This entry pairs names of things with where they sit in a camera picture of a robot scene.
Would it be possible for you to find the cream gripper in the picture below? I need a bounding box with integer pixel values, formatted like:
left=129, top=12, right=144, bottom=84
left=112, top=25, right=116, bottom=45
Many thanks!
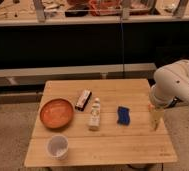
left=148, top=104, right=165, bottom=131

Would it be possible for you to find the white squeeze bottle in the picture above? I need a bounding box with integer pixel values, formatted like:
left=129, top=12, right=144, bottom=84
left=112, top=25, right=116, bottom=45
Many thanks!
left=88, top=98, right=100, bottom=131

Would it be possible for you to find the orange ceramic bowl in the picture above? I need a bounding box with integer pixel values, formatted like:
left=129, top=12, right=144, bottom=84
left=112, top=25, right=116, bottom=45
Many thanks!
left=40, top=98, right=74, bottom=129

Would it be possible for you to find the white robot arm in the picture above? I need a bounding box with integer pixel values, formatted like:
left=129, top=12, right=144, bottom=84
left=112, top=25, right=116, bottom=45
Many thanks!
left=149, top=60, right=189, bottom=131

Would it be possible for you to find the blue sponge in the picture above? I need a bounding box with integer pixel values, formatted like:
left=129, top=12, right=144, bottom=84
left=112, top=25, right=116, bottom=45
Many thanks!
left=117, top=106, right=130, bottom=125

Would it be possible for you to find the black and white eraser box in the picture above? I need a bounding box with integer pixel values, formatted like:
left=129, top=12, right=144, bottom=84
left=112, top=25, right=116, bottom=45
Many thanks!
left=75, top=90, right=92, bottom=111

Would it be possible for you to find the wooden table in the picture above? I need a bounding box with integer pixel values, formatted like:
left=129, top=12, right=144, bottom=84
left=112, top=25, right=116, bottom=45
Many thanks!
left=24, top=79, right=177, bottom=167

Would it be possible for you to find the white plastic cup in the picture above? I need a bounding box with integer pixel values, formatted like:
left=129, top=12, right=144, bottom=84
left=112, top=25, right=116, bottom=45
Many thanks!
left=46, top=134, right=69, bottom=160

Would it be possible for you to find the long grey bench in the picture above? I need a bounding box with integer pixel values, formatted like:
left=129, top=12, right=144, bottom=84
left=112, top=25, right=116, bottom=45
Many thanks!
left=0, top=63, right=156, bottom=87

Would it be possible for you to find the cluttered back shelf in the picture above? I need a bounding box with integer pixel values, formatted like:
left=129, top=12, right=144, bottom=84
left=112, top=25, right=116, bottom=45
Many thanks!
left=0, top=0, right=189, bottom=27

